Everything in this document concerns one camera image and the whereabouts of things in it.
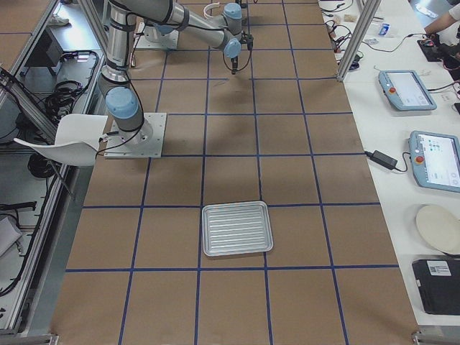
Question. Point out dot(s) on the white curved plastic arch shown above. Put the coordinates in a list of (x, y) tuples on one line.
[(207, 10)]

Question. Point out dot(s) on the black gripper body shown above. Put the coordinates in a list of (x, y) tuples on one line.
[(233, 61)]

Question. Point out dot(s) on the white plastic chair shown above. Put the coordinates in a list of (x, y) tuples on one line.
[(76, 142)]

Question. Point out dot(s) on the white round plate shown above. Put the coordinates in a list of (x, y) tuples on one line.
[(439, 228)]

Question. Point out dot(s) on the near teach pendant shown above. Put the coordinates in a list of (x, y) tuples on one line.
[(435, 160)]

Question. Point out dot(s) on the far teach pendant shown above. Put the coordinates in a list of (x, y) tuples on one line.
[(405, 91)]

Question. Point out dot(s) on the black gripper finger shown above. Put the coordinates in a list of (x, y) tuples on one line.
[(233, 66)]

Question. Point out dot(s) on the aluminium frame post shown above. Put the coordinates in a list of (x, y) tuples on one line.
[(362, 25)]

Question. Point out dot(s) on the black flat case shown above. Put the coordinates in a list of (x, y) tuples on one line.
[(438, 285)]

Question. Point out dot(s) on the teach pendant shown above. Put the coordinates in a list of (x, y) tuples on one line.
[(405, 91), (435, 160)]

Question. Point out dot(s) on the black power adapter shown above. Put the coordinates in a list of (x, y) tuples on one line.
[(382, 159)]

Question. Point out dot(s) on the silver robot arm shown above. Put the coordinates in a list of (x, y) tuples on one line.
[(222, 32)]

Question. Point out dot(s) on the silver metal tray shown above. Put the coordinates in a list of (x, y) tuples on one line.
[(236, 228)]

